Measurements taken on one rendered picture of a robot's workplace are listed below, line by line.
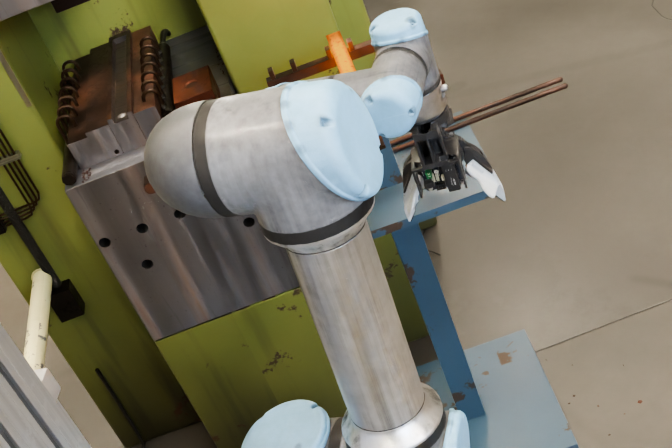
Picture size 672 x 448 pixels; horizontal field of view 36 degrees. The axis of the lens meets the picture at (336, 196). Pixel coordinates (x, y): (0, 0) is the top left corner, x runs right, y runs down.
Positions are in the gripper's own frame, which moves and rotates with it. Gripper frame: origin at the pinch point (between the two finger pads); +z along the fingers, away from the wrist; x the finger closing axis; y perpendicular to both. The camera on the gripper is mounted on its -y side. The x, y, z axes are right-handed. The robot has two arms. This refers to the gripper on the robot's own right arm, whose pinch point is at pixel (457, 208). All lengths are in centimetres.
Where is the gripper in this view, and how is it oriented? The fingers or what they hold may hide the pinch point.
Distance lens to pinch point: 160.1
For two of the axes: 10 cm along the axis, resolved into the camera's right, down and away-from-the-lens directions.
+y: -0.6, 6.0, -8.0
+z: 3.1, 7.7, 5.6
